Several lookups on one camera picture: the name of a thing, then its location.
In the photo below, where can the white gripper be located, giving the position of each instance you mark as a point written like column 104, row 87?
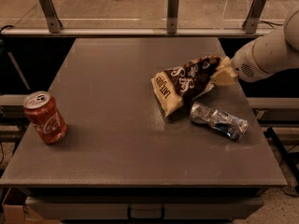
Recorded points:
column 244, row 62

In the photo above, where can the brown chip bag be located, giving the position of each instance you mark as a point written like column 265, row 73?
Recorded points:
column 176, row 86

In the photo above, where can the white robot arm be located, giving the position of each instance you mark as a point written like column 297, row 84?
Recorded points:
column 264, row 56

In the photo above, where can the crushed silver redbull can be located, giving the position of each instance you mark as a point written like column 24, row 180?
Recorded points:
column 221, row 121

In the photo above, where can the red coca-cola can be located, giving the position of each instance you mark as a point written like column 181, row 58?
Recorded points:
column 41, row 109

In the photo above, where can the cardboard box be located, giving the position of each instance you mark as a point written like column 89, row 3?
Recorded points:
column 16, row 212

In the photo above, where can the metal rail behind table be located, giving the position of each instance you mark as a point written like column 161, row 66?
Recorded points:
column 238, row 32

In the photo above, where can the right metal bracket post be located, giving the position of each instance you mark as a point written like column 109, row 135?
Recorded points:
column 251, row 22

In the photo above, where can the metal bracket post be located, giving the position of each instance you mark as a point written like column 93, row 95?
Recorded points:
column 251, row 22
column 172, row 16
column 54, row 25

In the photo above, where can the middle metal bracket post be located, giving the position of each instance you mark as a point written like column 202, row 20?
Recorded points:
column 172, row 16

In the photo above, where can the left metal bracket post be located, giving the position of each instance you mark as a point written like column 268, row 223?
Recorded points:
column 54, row 25

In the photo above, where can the grey drawer with handle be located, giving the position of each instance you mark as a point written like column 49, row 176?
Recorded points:
column 96, row 208

